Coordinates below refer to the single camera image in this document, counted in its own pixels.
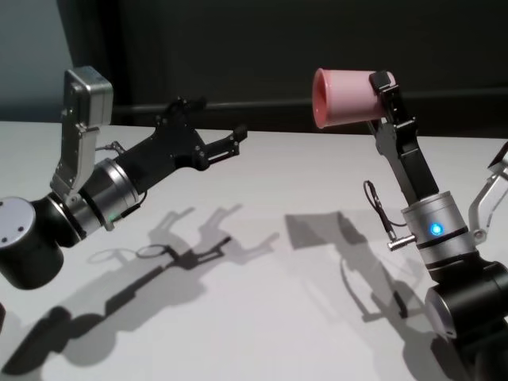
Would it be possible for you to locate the pink plastic cup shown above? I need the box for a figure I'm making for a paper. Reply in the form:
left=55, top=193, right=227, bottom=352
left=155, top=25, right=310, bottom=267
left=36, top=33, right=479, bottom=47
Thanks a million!
left=312, top=67, right=398, bottom=130

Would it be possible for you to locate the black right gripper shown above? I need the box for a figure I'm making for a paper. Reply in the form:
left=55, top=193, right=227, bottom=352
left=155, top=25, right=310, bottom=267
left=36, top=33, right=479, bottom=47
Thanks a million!
left=365, top=70, right=442, bottom=210

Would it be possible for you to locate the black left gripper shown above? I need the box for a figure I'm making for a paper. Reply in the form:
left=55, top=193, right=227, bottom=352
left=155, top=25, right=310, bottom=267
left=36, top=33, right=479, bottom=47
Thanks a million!
left=117, top=95, right=248, bottom=194

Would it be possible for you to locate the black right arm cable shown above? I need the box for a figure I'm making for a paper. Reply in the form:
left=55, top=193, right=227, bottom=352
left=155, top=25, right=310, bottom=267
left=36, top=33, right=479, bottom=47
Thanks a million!
left=364, top=180, right=418, bottom=251

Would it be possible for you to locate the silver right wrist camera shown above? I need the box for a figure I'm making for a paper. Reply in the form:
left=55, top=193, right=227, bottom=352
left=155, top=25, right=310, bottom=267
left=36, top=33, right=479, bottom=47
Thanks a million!
left=468, top=140, right=508, bottom=248

